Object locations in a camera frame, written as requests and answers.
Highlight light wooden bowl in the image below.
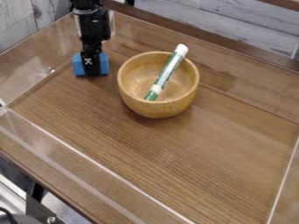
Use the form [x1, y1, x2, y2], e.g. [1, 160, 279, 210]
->
[116, 52, 200, 119]

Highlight blue rectangular block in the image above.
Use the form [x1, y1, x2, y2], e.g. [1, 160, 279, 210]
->
[72, 52, 109, 76]

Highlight clear acrylic tray wall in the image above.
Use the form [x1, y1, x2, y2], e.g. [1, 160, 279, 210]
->
[0, 10, 299, 224]

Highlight black metal table leg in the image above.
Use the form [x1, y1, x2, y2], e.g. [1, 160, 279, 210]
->
[25, 183, 66, 224]

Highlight green and white tube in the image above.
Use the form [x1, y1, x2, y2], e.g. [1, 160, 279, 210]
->
[144, 44, 188, 101]

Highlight black cable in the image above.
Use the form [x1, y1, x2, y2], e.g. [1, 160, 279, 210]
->
[0, 206, 21, 224]

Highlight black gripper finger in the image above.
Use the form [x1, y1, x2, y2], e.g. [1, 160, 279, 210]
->
[80, 45, 101, 76]

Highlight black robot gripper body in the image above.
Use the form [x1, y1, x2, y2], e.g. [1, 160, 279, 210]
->
[72, 0, 110, 48]

